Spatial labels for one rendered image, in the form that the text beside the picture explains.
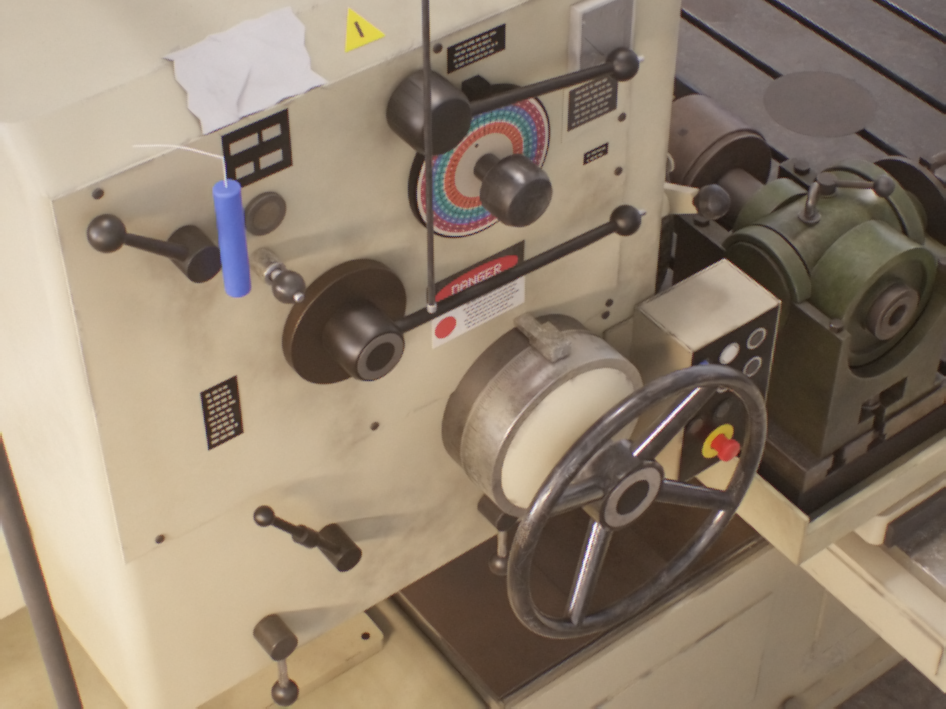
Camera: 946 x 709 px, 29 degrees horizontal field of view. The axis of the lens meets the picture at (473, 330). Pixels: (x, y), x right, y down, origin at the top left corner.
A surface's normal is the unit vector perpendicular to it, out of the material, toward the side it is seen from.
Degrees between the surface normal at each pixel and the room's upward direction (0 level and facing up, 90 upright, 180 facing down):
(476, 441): 74
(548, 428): 66
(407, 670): 0
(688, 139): 28
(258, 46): 54
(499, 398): 40
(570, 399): 60
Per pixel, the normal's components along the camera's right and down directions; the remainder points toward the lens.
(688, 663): 0.60, 0.55
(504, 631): 0.00, -0.73
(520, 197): 0.40, 0.44
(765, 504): -0.80, 0.41
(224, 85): 0.29, -0.05
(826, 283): -0.65, -0.09
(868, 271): -0.38, -0.45
